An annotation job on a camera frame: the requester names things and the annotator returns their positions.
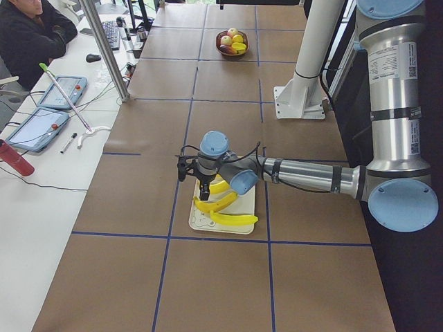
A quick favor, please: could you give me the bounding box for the yellow starfruit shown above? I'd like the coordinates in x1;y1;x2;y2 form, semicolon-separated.
231;42;248;54

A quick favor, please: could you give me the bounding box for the red water bottle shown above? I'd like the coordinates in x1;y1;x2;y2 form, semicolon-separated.
0;139;35;176

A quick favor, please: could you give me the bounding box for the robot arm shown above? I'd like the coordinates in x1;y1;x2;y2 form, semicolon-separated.
191;1;439;232

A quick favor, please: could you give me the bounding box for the red green mango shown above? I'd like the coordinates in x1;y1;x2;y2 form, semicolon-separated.
219;46;237;55

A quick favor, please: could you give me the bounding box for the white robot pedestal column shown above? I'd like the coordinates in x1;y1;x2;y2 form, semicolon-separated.
273;0;345;120

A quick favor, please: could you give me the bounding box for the black marker pen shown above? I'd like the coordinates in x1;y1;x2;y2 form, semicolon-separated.
60;133;78;154

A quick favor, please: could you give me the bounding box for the blue teach pendant near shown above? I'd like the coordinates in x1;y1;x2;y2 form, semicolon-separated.
6;107;70;152

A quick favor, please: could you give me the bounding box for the pink white apple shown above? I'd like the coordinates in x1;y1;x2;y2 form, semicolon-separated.
227;28;239;37

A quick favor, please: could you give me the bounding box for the yellow banana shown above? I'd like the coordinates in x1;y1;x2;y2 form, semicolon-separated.
210;211;259;226
209;178;230;194
193;192;238;213

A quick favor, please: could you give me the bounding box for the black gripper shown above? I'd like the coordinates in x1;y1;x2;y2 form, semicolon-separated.
195;165;217;201

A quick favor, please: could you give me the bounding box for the grey stick green tip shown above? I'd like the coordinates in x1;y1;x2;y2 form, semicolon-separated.
39;62;91;130

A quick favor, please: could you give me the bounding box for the brown wicker basket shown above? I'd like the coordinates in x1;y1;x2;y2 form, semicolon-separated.
215;29;249;57

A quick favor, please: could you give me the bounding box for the seated person dark jacket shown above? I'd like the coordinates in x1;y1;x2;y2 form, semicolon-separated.
1;1;78;91

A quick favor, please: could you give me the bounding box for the aluminium frame post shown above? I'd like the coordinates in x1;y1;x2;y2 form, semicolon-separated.
80;0;130;102

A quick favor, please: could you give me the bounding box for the blue teach pendant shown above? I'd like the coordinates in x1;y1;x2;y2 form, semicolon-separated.
6;107;70;152
36;75;88;111

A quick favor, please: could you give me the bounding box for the yellow lemon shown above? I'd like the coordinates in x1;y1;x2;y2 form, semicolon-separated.
232;34;244;43

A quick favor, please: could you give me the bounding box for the black keyboard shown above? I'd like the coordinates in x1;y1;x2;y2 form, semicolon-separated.
102;21;120;50

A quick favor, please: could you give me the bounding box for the black computer mouse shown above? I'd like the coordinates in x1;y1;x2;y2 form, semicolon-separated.
85;53;102;63

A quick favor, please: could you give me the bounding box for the white bear print tray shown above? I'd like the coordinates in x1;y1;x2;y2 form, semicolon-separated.
188;181;257;235

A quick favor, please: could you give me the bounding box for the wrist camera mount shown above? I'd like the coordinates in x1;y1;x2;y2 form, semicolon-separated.
177;155;198;182

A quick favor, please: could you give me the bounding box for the blue teach pendant far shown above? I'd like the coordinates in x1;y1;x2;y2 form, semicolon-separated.
36;75;88;111

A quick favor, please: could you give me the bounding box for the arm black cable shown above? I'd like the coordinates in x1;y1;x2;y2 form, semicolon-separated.
179;140;333;194

